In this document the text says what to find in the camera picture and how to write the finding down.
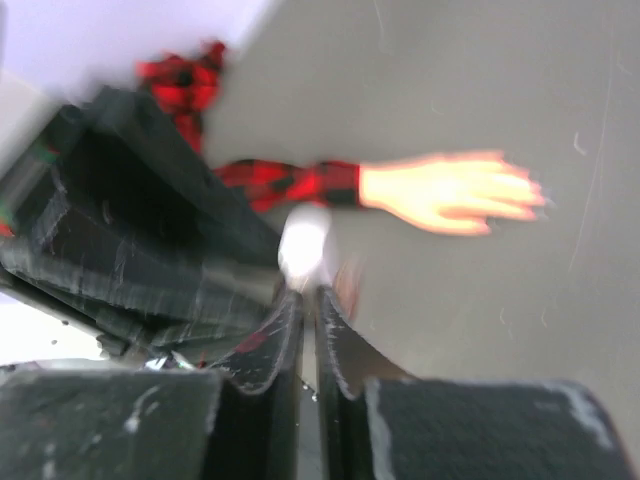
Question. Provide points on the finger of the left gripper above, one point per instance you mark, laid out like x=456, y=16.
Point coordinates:
x=190, y=185
x=142, y=275

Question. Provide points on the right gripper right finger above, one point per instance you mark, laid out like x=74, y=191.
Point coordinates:
x=380, y=422

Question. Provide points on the red black plaid sleeve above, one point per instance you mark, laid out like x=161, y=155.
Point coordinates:
x=186, y=87

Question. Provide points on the white nail polish cap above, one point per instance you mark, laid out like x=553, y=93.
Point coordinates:
x=306, y=254

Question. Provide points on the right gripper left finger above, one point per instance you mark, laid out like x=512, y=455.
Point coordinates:
x=236, y=420

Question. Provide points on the mannequin hand with long nails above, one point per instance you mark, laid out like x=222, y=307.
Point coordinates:
x=451, y=193

